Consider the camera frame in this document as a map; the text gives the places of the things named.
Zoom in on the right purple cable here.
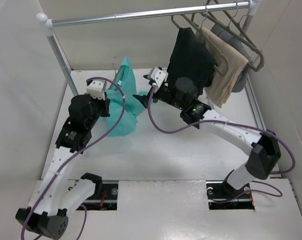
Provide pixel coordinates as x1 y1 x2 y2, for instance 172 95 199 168
147 83 296 201

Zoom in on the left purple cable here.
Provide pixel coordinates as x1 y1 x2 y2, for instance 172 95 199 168
20 76 127 240

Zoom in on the grey hanger with black garment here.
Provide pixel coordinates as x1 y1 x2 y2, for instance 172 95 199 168
170 14 199 31

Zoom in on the teal t shirt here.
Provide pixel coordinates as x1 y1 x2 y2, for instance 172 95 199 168
105 56 147 137

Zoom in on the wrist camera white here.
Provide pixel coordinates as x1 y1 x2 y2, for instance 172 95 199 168
149 67 167 87
86 79 106 100

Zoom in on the beige hanging garment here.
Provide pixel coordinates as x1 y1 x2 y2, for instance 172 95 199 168
196 27 248 107

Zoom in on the aluminium rail right side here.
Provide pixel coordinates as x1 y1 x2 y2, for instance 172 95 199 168
244 77 283 179

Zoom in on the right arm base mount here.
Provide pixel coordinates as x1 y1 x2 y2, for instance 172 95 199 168
206 180 255 210

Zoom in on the purple cable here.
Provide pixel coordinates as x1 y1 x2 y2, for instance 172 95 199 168
20 76 127 240
147 83 296 201

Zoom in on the black hanging garment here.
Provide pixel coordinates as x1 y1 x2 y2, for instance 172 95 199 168
167 27 217 96

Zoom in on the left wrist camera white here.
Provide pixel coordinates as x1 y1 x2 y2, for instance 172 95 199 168
86 79 106 100

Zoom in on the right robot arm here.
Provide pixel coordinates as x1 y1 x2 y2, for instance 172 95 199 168
134 67 281 198

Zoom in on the grey hanging garment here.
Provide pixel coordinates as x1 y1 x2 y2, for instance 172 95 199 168
210 22 254 93

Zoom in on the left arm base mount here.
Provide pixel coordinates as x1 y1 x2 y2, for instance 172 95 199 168
82 180 119 211

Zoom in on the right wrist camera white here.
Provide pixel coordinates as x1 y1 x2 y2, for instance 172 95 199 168
149 67 167 87

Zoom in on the grey hanger with beige garment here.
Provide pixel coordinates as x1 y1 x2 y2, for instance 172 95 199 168
191 3 230 77

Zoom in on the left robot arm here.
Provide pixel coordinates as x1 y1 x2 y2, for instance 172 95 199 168
15 93 110 240

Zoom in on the silver clothes rack frame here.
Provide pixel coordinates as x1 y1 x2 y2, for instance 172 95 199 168
35 0 263 98

